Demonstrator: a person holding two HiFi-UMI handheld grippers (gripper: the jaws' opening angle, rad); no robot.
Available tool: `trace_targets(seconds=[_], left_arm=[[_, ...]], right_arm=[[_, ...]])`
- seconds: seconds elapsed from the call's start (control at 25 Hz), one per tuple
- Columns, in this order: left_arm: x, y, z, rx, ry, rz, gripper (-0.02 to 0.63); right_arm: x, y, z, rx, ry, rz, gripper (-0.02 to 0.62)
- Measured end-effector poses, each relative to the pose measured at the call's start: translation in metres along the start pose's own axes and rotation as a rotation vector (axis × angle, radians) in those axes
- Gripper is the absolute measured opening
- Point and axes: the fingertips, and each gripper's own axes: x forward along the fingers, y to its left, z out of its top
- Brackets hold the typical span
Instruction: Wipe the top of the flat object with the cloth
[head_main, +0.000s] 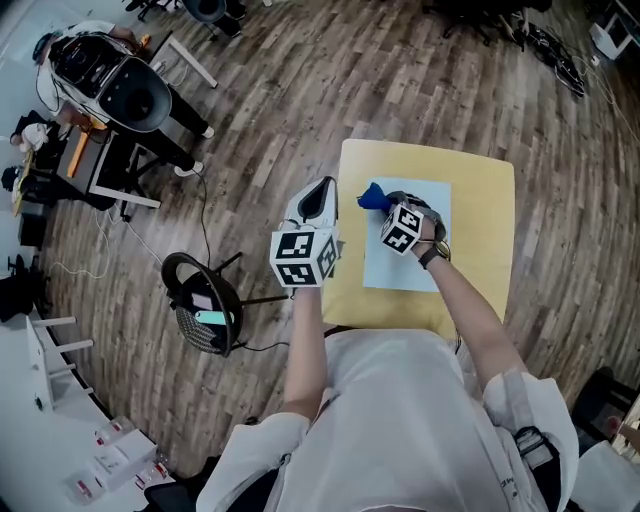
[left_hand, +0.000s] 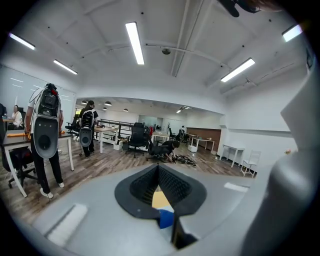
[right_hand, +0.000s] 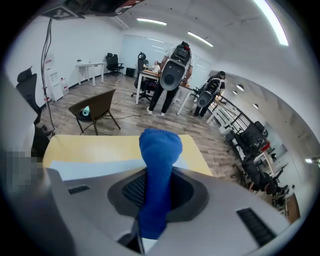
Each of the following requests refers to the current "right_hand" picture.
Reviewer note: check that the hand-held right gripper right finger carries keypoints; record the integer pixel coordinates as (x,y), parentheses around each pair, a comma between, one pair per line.
(181,192)

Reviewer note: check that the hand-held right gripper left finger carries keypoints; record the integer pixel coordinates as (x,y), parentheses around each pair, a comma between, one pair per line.
(133,191)

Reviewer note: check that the blue cloth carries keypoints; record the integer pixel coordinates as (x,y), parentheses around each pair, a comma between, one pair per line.
(157,155)

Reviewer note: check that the black office chair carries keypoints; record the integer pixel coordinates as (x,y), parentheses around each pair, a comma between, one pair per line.
(113,62)
(141,75)
(252,136)
(28,87)

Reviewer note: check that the teal roll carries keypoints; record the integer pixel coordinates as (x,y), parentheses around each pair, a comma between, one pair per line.
(86,111)

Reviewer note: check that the brown wooden chair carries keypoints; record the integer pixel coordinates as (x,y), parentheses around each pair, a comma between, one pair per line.
(98,103)

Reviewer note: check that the black metal railing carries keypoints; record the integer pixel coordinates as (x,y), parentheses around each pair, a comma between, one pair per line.
(235,112)

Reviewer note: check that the white desk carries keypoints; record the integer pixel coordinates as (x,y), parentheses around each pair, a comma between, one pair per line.
(147,74)
(91,65)
(185,88)

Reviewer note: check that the round ceiling light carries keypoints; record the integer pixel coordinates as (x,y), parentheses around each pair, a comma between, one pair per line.
(255,106)
(240,87)

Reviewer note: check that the black box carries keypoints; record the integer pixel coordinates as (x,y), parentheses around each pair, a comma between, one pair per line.
(130,72)

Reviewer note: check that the clear water jug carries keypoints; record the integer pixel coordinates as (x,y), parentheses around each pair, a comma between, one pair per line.
(65,86)

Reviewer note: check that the person's upper body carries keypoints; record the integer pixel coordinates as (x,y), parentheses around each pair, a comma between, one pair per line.
(15,120)

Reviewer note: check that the long ceiling light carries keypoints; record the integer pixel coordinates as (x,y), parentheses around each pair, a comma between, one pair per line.
(273,20)
(200,38)
(151,21)

